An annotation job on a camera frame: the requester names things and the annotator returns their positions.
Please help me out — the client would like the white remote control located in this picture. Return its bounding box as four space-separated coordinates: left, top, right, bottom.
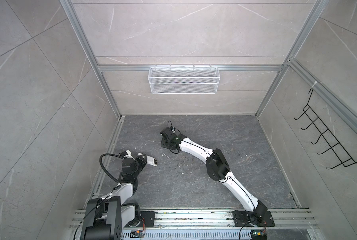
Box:
144 155 158 167

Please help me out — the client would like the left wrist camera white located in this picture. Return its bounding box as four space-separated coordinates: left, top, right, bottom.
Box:
119 150 134 160

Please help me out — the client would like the right green circuit board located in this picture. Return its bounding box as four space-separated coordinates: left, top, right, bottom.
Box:
251 230 267 240

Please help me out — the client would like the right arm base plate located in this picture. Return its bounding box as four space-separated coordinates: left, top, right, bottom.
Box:
231 210 275 227

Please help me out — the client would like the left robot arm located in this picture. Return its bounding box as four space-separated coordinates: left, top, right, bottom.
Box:
78 151 157 240

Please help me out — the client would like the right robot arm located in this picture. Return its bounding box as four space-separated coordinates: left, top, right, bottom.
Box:
160 127 268 225

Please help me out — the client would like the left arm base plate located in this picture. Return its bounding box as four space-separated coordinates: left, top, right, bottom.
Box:
134 211 156 228

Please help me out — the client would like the left green circuit board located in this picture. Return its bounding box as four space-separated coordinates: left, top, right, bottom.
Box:
130 230 145 239

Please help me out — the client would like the green circuit board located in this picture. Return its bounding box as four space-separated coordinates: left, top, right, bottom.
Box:
130 230 145 239
251 230 267 240

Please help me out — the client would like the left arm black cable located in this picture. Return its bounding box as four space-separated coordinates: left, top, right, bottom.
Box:
99 153 124 184

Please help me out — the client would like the aluminium mounting rail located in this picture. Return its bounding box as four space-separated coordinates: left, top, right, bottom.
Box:
69 209 318 230

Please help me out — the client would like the white wire mesh basket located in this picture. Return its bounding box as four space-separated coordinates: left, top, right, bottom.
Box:
148 67 220 95

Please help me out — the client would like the black wire hook rack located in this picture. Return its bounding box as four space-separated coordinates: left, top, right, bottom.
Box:
293 88 357 170

